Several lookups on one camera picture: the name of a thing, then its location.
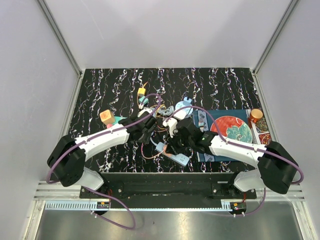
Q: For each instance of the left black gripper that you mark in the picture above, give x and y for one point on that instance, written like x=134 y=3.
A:
x=147 y=135

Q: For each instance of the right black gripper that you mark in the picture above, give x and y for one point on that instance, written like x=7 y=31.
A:
x=172 y=148

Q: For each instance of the light blue long power strip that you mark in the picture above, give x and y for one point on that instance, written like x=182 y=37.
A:
x=180 y=159

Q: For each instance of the teal triangular power strip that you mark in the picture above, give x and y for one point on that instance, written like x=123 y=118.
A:
x=117 y=119

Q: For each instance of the white square plug adapter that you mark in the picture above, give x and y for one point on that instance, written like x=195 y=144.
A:
x=182 y=114

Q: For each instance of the round light blue power socket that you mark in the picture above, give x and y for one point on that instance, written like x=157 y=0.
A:
x=180 y=105

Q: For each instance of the light blue charger plug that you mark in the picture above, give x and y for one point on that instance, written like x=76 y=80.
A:
x=187 y=100

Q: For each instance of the salmon small charger plug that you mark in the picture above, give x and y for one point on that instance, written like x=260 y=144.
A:
x=167 y=154

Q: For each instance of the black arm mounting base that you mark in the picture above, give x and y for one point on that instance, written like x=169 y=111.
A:
x=173 y=191

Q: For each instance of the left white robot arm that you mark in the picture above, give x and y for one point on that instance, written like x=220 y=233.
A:
x=68 y=158

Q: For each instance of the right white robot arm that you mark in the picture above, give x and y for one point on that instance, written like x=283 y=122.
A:
x=274 y=168

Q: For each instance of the teal small charger plug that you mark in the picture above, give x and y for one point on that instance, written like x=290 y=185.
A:
x=142 y=101

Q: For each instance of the yellow small charger plug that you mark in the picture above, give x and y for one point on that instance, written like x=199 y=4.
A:
x=141 y=91

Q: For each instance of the silver metal fork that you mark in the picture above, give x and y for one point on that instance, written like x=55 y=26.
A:
x=201 y=124

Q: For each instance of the dark blue patterned placemat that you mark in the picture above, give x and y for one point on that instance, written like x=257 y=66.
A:
x=209 y=125

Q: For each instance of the red floral ceramic plate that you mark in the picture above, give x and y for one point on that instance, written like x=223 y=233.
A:
x=234 y=128

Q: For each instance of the copper metal cup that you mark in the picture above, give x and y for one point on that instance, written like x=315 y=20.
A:
x=255 y=115

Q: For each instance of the colourful patterned coaster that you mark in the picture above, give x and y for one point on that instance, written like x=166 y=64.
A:
x=260 y=132

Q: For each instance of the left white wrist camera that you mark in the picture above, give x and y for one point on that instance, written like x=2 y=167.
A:
x=144 y=112

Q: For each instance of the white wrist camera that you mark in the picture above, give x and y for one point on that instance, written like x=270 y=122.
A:
x=171 y=125
x=144 y=112

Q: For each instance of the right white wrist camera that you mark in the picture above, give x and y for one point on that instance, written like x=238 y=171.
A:
x=171 y=125

